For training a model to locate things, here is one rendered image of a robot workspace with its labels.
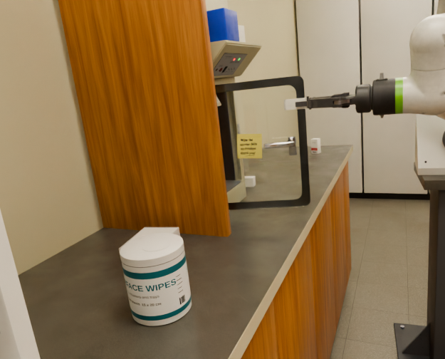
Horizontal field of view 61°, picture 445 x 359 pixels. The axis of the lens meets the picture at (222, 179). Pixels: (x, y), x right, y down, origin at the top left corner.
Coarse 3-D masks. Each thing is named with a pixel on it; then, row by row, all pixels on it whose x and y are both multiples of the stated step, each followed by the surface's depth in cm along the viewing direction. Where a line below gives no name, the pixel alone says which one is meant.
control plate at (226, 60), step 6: (228, 54) 115; (234, 54) 120; (240, 54) 124; (246, 54) 128; (222, 60) 115; (228, 60) 119; (234, 60) 123; (240, 60) 128; (216, 66) 115; (222, 66) 119; (228, 66) 123; (234, 66) 128; (216, 72) 119; (228, 72) 127
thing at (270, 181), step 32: (224, 96) 115; (256, 96) 113; (288, 96) 112; (224, 128) 118; (256, 128) 116; (288, 128) 114; (224, 160) 120; (256, 160) 118; (288, 160) 117; (256, 192) 121; (288, 192) 119
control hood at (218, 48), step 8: (224, 40) 108; (216, 48) 110; (224, 48) 110; (232, 48) 115; (240, 48) 120; (248, 48) 126; (256, 48) 133; (216, 56) 110; (248, 56) 132; (240, 64) 131; (248, 64) 139; (240, 72) 138
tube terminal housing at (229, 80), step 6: (210, 0) 124; (216, 0) 129; (222, 0) 133; (210, 6) 124; (216, 6) 129; (222, 6) 133; (216, 78) 129; (222, 78) 133; (228, 78) 137; (234, 78) 143; (216, 84) 129
